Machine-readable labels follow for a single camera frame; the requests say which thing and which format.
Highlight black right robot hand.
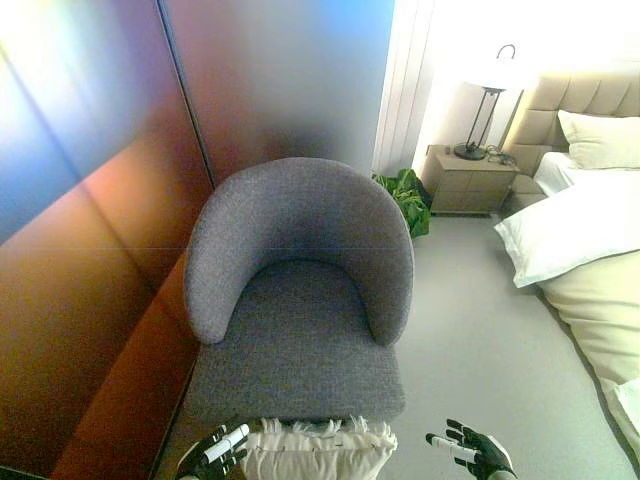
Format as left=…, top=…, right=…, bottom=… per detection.
left=425, top=418, right=519, bottom=480

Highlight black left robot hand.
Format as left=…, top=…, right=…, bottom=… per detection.
left=176, top=423, right=250, bottom=480

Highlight white fringed pillow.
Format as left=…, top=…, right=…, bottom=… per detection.
left=238, top=414, right=399, bottom=480

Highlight white bed pillow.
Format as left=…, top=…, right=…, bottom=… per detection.
left=493, top=175, right=640, bottom=289

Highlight cream bed pillow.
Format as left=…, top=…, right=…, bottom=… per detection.
left=556, top=109, right=640, bottom=171

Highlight grey fabric tub armchair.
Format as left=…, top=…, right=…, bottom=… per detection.
left=183, top=156, right=416, bottom=424

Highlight green leafy plant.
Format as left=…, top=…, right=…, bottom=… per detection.
left=371, top=168, right=432, bottom=239

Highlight beige wooden nightstand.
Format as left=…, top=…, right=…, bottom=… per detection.
left=425, top=144, right=521, bottom=217

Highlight white bed sheet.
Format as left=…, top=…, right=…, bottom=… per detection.
left=531, top=151, right=591, bottom=198

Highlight beige tufted headboard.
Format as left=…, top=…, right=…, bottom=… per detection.
left=501, top=72, right=640, bottom=177

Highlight black table lamp white shade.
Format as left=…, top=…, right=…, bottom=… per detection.
left=452, top=43, right=539, bottom=162

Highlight black cables on nightstand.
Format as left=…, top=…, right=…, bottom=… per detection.
left=483, top=144, right=518, bottom=166

